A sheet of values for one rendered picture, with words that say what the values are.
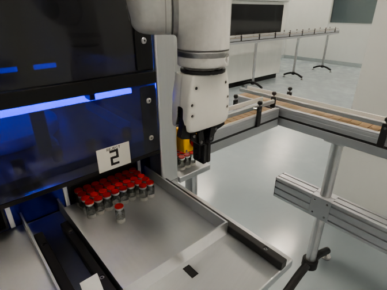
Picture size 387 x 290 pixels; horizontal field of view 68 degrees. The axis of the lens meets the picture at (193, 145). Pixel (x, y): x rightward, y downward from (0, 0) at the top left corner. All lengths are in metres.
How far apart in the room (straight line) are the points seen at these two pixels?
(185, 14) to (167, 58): 0.31
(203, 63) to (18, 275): 0.52
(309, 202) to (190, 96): 1.15
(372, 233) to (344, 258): 0.62
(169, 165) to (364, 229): 0.94
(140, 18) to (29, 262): 0.52
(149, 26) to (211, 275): 0.46
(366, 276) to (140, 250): 1.55
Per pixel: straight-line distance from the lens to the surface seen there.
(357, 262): 2.06
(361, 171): 2.03
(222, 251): 0.65
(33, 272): 0.68
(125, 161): 0.74
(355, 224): 1.47
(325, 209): 1.50
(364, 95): 1.90
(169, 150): 0.81
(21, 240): 0.77
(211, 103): 0.49
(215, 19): 0.45
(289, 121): 1.40
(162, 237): 0.68
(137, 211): 0.76
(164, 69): 0.74
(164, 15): 0.44
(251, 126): 1.25
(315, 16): 9.36
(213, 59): 0.45
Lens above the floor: 1.34
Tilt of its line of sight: 25 degrees down
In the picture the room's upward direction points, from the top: straight up
